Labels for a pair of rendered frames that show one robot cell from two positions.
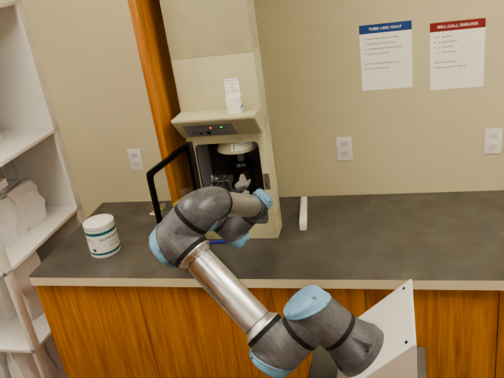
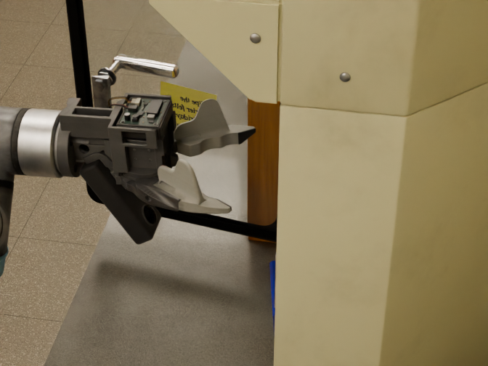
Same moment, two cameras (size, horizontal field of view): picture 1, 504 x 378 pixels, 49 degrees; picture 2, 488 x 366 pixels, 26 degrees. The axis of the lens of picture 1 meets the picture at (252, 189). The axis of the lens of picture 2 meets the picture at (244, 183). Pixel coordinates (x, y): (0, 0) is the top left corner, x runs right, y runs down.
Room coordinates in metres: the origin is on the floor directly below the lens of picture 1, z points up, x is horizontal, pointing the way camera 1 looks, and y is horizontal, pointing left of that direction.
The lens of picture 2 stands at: (1.90, -0.85, 1.91)
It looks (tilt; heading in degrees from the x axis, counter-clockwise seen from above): 37 degrees down; 84
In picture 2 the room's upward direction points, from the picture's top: straight up
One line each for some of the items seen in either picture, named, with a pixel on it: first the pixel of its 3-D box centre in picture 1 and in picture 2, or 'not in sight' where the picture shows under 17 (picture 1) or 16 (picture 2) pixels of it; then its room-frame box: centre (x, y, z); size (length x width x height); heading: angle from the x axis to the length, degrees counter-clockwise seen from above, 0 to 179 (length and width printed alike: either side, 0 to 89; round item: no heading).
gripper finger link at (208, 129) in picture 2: not in sight; (212, 122); (1.97, 0.14, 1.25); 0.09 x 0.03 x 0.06; 20
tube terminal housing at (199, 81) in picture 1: (235, 142); (421, 104); (2.18, 0.04, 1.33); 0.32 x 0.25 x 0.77; 74
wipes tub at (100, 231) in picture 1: (102, 235); not in sight; (2.13, 0.67, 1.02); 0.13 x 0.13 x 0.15
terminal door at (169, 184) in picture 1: (178, 204); (184, 98); (1.95, 0.29, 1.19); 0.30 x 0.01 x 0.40; 155
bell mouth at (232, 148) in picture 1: (237, 140); not in sight; (2.15, 0.03, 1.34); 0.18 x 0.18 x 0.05
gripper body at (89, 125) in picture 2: (221, 191); (119, 142); (1.87, 0.11, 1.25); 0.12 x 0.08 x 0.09; 164
